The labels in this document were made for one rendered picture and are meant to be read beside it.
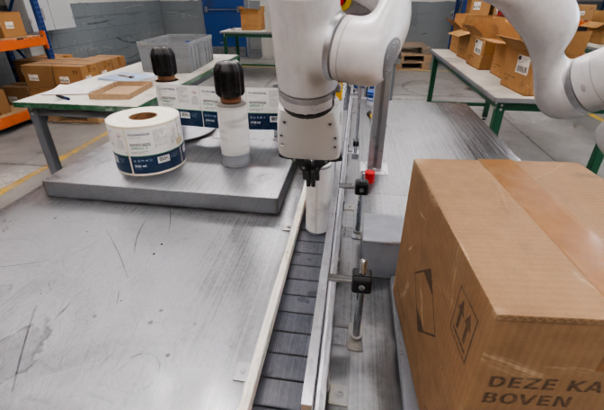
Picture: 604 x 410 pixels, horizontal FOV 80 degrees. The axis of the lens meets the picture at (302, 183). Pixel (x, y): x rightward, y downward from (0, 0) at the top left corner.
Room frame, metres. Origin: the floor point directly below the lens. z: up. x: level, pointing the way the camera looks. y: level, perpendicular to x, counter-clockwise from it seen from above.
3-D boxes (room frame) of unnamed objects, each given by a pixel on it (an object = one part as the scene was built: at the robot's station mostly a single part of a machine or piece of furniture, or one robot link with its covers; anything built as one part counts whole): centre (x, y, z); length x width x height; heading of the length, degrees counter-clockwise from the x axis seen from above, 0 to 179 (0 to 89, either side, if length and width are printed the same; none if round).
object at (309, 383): (0.75, -0.08, 0.96); 1.07 x 0.01 x 0.01; 172
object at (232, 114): (1.01, 0.20, 1.03); 0.09 x 0.09 x 0.30
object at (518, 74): (2.36, -1.52, 0.97); 0.51 x 0.39 x 0.37; 88
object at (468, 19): (4.09, -1.75, 0.97); 0.45 x 0.40 x 0.37; 84
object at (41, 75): (4.49, 2.87, 0.32); 1.20 x 0.83 x 0.64; 81
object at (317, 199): (0.65, -0.03, 0.98); 0.05 x 0.05 x 0.20
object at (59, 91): (2.22, 1.42, 0.81); 0.38 x 0.36 x 0.02; 172
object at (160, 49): (1.30, 0.48, 1.04); 0.09 x 0.09 x 0.29
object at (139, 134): (1.01, 0.46, 0.95); 0.20 x 0.20 x 0.14
